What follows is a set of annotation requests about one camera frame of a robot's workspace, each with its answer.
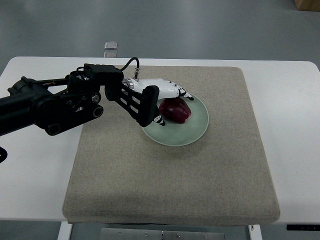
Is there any black control panel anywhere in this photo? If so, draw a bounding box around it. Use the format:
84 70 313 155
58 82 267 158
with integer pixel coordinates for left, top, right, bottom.
286 224 320 232

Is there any white right table leg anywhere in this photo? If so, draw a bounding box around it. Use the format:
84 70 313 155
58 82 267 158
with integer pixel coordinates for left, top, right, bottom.
248 224 263 240

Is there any metal bracket under table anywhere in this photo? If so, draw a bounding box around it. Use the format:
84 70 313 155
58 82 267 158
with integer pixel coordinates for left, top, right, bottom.
100 228 226 240

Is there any white left table leg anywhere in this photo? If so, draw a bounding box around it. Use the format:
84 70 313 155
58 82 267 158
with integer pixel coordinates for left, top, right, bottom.
57 221 73 240

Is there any red apple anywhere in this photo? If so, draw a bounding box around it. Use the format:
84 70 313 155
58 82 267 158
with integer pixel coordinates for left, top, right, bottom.
159 97 192 124

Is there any lower metal floor plate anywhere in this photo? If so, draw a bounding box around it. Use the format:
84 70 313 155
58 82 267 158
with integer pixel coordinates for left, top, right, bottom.
103 51 117 58

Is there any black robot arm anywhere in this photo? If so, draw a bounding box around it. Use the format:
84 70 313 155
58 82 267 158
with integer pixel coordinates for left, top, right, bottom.
0 63 160 136

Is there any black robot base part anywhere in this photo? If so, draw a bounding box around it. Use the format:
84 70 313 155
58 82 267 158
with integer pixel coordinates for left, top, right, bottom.
0 147 8 163

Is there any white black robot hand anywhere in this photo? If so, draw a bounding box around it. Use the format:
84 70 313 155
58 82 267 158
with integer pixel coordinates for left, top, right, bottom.
117 78 194 127

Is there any beige fabric mat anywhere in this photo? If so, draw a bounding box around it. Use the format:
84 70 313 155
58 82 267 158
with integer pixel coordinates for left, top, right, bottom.
62 66 280 226

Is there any white table leg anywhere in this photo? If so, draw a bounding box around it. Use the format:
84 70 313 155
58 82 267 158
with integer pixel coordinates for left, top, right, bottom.
57 221 73 240
248 224 263 240

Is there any light green plate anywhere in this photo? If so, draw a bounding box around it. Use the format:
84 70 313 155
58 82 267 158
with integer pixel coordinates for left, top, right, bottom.
142 95 209 147

